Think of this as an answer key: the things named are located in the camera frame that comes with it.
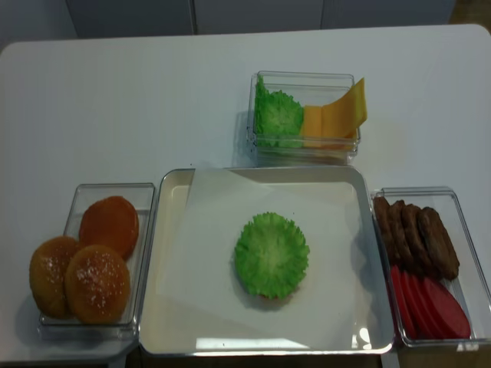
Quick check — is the green lettuce leaf in container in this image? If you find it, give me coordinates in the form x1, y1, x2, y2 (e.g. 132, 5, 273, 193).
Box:
254, 75, 304, 148

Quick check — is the left yellow cheese slice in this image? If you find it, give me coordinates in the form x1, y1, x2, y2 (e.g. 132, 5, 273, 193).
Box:
301, 105, 322, 138

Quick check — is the tall leaning cheese slice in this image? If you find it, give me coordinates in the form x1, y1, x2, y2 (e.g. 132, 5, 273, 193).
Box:
321, 78, 367, 138

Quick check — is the clear bun container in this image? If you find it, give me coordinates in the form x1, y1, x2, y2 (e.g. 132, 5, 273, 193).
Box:
38, 183, 156, 340

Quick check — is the red tomato slice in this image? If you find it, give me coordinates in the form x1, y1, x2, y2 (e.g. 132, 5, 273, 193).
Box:
390, 265, 417, 339
401, 271, 433, 339
420, 278, 471, 339
407, 274, 444, 340

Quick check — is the sesame bun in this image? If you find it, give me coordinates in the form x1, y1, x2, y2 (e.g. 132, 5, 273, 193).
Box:
29, 235, 81, 320
64, 245, 130, 324

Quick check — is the rightmost red tomato slice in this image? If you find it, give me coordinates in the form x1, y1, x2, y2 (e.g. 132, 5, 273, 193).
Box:
420, 278, 471, 339

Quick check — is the green lettuce leaf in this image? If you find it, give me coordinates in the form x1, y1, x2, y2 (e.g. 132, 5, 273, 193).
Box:
254, 75, 304, 148
233, 212, 310, 297

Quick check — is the clear lettuce cheese container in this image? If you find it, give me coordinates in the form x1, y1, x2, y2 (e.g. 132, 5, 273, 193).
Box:
246, 71, 361, 166

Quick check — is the clear patty tomato container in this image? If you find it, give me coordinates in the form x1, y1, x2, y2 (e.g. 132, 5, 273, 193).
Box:
371, 186, 490, 351

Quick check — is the leftmost red tomato slice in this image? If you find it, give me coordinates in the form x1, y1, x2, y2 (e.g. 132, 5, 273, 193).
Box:
390, 265, 417, 339

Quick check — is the plain orange bun half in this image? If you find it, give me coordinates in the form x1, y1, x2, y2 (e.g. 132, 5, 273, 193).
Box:
78, 195, 140, 260

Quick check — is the left sesame bun top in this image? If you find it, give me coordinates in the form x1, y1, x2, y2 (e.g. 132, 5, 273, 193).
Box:
29, 235, 81, 320

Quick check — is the bottom bun half on tray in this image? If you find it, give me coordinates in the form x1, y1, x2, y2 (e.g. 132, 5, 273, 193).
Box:
258, 293, 295, 302

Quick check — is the brown meat patty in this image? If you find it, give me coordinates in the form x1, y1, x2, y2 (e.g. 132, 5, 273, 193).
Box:
374, 196, 400, 265
417, 207, 460, 281
401, 204, 440, 278
388, 200, 417, 273

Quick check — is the rightmost brown meat patty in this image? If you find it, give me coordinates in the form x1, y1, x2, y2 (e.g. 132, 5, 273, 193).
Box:
417, 207, 460, 281

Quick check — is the right sesame bun top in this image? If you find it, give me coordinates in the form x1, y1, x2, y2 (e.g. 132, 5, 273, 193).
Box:
64, 245, 130, 324

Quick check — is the leftmost brown meat patty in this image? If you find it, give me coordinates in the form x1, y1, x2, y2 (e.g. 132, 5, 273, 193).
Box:
374, 196, 400, 265

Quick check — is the white metal tray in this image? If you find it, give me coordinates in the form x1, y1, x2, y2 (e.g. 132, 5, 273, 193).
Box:
140, 166, 394, 356

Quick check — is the white parchment paper sheet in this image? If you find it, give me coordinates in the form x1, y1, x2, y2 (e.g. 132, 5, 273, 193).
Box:
156, 167, 375, 351

